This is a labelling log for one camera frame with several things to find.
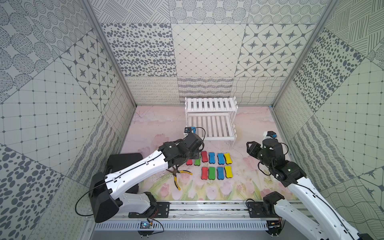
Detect green eraser top shelf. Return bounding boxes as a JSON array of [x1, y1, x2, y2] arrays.
[[194, 159, 201, 166]]

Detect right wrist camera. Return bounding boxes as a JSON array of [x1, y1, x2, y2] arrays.
[[266, 131, 277, 139]]

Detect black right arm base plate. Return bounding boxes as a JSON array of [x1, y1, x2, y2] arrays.
[[245, 199, 280, 219]]

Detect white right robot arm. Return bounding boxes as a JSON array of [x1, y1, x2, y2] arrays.
[[246, 135, 371, 240]]

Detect yellow handled pliers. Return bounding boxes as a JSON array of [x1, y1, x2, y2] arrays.
[[165, 168, 193, 191]]

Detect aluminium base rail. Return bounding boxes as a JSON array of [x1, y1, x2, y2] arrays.
[[98, 200, 285, 236]]

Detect green eraser shelf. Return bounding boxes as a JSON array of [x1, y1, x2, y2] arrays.
[[208, 167, 216, 180], [194, 159, 201, 166]]

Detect blue eraser top shelf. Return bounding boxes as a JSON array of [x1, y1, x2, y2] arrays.
[[209, 152, 216, 164], [217, 153, 226, 165]]

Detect red eraser top shelf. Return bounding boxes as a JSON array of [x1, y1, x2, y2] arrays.
[[201, 151, 209, 163], [186, 159, 193, 166]]

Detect white slatted two-tier shelf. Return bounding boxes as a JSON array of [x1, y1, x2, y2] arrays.
[[185, 97, 238, 148]]

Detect yellow eraser shelf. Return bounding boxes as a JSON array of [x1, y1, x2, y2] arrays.
[[224, 153, 233, 165], [224, 166, 233, 179]]

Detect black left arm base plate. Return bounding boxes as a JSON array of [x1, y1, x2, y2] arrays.
[[128, 202, 171, 219]]

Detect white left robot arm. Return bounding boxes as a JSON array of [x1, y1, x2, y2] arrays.
[[87, 133, 204, 223]]

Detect yellow eraser top shelf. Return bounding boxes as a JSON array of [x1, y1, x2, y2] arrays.
[[224, 153, 233, 165]]

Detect red eraser shelf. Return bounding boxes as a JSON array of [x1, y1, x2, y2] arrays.
[[201, 151, 209, 163], [186, 159, 193, 166], [201, 167, 209, 180]]

